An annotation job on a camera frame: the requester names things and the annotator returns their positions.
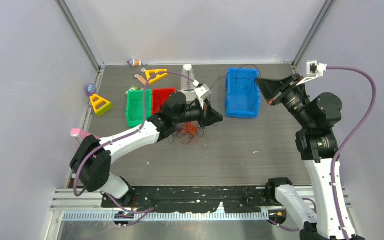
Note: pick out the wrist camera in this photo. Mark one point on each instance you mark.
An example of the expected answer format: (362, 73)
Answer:
(314, 70)
(202, 92)

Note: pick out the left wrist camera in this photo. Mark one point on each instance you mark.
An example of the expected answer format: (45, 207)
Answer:
(202, 92)

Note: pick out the white metronome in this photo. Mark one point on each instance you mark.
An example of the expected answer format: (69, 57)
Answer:
(187, 87)

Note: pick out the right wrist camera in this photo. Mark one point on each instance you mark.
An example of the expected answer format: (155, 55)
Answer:
(314, 70)

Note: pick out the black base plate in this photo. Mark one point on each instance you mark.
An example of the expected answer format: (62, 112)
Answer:
(195, 199)

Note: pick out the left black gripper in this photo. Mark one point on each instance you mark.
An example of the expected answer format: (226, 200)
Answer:
(208, 116)

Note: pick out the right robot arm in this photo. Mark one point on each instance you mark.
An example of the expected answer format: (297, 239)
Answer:
(328, 218)

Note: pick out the green plastic bin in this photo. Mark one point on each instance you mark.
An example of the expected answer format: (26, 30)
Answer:
(134, 107)

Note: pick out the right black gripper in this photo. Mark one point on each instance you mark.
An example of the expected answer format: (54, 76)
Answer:
(269, 88)

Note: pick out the small figurine toy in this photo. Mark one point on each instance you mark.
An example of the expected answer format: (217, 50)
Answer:
(134, 62)

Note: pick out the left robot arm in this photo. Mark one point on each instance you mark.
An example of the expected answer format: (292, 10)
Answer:
(94, 157)

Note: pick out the yellow triangle toy left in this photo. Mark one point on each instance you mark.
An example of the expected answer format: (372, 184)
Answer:
(100, 105)

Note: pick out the purple round toy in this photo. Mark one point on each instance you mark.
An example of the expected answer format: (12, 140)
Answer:
(91, 89)

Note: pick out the aluminium rail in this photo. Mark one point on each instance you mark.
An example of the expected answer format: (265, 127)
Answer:
(89, 208)

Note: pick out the yellow triangle toy rear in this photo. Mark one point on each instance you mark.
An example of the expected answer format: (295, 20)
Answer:
(154, 75)

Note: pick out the blue plastic bin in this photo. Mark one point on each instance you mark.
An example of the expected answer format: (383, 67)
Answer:
(243, 99)

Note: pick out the green toy block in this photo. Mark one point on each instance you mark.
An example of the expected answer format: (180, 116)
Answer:
(131, 89)

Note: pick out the yellow triangle toy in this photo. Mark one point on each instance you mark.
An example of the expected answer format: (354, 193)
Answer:
(154, 75)
(100, 105)

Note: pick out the pink metronome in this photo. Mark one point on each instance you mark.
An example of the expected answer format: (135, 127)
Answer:
(78, 135)

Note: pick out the tan wooden strip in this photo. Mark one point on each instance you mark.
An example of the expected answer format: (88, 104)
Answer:
(140, 78)

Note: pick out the red plastic bin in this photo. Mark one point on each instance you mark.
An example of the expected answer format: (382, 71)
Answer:
(159, 97)

